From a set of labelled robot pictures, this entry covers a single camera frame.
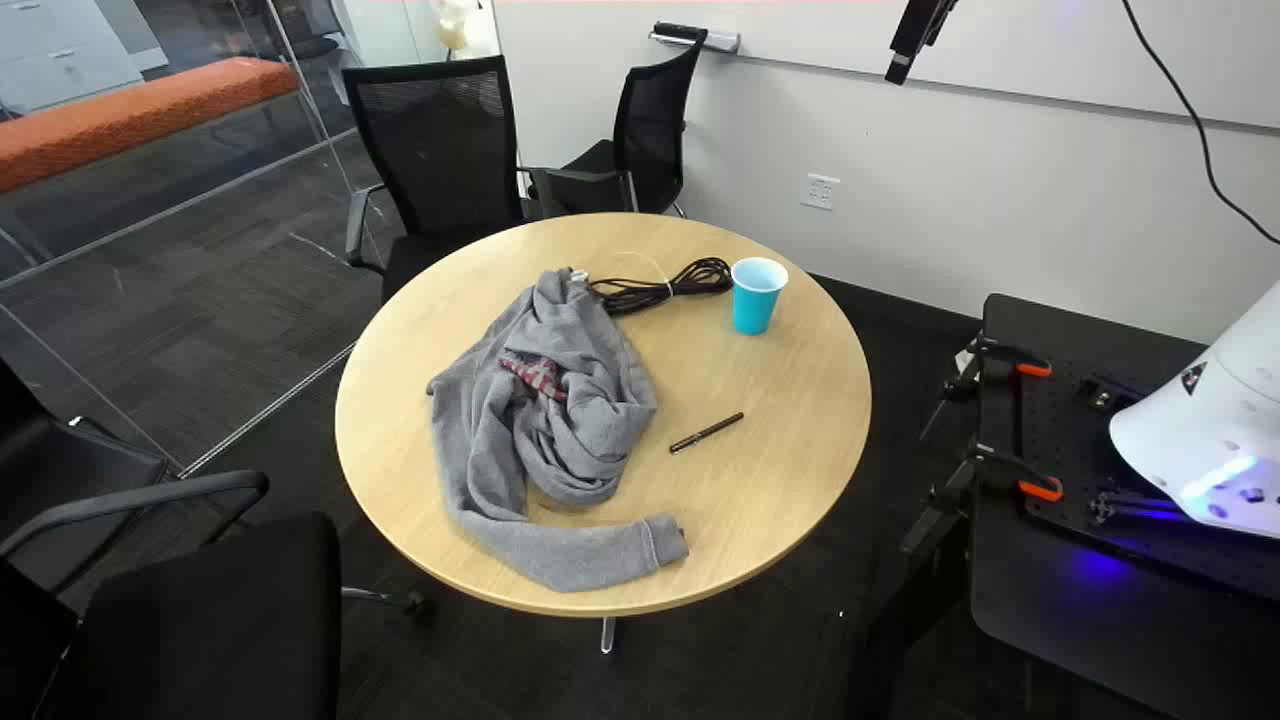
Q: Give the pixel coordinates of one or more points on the blue plastic cup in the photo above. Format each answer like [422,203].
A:
[757,287]

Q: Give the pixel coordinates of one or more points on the black chair near camera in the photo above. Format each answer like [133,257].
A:
[240,630]

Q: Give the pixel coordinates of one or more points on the grey hoodie sweatshirt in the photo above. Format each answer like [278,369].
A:
[551,401]

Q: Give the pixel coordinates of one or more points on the black plastic side chair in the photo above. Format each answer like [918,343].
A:
[640,163]

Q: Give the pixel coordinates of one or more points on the black mesh office chair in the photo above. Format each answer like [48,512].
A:
[447,151]

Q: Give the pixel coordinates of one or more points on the round wooden table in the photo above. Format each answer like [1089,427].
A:
[744,492]

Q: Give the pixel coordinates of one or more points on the orange handled clamp upper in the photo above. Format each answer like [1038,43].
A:
[989,365]

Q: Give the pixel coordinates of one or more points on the orange handled clamp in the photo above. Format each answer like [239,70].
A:
[978,474]
[989,365]

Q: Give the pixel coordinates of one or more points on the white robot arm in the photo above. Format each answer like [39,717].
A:
[1208,439]

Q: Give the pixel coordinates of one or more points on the black pen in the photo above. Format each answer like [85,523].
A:
[700,432]

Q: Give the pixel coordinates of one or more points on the orange bench seat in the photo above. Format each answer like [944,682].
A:
[101,127]

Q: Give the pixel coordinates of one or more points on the orange handled clamp lower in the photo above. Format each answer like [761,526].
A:
[978,474]

